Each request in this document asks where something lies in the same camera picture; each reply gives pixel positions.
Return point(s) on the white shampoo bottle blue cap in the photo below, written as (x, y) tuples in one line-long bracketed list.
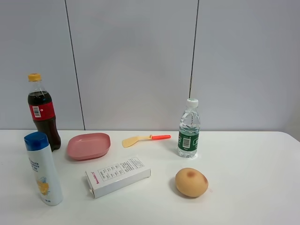
[(42, 163)]

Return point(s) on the clear water bottle green label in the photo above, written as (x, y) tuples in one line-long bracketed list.
[(189, 130)]

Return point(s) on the pink plastic plate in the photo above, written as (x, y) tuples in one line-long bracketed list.
[(88, 146)]

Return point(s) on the tan potato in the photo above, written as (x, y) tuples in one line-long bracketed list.
[(190, 182)]

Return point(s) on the white cardboard box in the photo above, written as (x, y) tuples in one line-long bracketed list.
[(110, 178)]

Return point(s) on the cola bottle yellow cap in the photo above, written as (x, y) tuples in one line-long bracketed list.
[(42, 111)]

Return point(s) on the yellow spatula orange handle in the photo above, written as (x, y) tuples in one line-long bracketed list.
[(133, 140)]

